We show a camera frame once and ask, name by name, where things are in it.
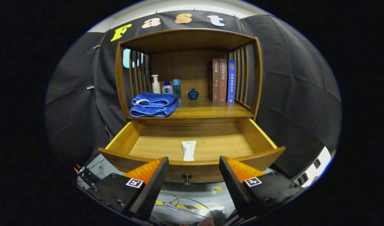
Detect wooden drawer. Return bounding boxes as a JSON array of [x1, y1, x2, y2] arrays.
[[98, 118, 286, 183]]

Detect white bottle with blue cap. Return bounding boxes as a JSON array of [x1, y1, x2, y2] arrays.
[[162, 80, 174, 95]]

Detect thin black floor cables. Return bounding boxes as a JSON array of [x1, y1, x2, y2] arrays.
[[154, 191, 215, 220]]

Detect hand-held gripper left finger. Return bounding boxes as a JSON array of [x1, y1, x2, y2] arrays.
[[74, 156, 170, 222]]

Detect blue folded towel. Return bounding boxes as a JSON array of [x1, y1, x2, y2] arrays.
[[130, 92, 179, 118]]

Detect dark brown book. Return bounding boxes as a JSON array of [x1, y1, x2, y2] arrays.
[[212, 58, 220, 103]]

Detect clear blue bottle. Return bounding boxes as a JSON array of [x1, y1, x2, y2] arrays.
[[173, 79, 181, 103]]

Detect yellow black floor tape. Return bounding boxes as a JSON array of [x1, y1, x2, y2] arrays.
[[154, 200, 211, 210]]

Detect reddish brown book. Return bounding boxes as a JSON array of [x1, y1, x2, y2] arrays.
[[219, 59, 227, 103]]

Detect white pump bottle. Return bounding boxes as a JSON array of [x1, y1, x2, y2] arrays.
[[151, 74, 161, 94]]

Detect white and green tube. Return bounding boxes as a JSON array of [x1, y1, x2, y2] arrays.
[[182, 140, 197, 161]]

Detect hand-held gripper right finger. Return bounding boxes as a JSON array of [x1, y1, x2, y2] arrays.
[[219, 155, 304, 220]]

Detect white slotted panel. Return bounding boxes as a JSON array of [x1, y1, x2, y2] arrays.
[[292, 146, 332, 188]]

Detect blue book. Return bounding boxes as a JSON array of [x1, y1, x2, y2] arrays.
[[227, 59, 236, 104]]

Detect wooden countertop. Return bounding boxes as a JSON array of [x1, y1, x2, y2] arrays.
[[127, 96, 254, 119]]

